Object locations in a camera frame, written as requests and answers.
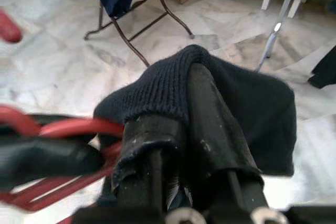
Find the red plastic hanger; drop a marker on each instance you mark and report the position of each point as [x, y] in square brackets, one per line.
[15, 119]

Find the silver metal clothes rack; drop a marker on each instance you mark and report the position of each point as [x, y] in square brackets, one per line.
[277, 27]

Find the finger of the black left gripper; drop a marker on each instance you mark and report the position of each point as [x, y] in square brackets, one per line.
[39, 161]

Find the black shirt with green logo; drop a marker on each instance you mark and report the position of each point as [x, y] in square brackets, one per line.
[325, 72]

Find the black garment with ribbed collar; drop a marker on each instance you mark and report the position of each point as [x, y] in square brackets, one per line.
[157, 90]

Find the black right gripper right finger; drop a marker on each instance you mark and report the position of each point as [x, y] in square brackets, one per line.
[215, 142]

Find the marble top folding table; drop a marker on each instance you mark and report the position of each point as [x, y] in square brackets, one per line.
[137, 51]

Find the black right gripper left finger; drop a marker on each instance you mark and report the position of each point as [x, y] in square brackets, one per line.
[149, 150]

